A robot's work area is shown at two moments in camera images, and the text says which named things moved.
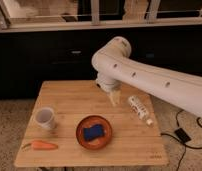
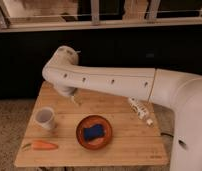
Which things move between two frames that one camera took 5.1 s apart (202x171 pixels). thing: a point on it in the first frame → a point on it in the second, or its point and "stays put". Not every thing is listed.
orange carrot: x=41 y=145 stays put
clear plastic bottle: x=140 y=109 stays put
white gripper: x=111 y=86 → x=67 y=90
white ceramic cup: x=45 y=117 stays put
